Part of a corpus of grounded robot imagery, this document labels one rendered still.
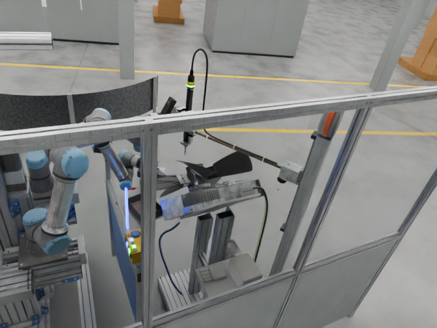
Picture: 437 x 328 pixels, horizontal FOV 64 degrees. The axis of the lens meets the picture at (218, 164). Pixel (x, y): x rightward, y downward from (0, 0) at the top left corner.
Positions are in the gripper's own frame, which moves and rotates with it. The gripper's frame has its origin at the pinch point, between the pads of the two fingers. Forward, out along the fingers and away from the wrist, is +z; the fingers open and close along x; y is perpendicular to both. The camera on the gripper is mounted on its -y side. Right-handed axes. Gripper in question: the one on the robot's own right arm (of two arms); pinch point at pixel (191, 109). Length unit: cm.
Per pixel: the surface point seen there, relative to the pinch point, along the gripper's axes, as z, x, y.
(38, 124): -47, -191, 102
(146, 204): -58, 65, -9
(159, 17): 360, -712, 151
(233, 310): -10, 73, 81
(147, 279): -57, 64, 32
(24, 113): -57, -196, 90
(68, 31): 100, -609, 143
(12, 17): 10, -651, 124
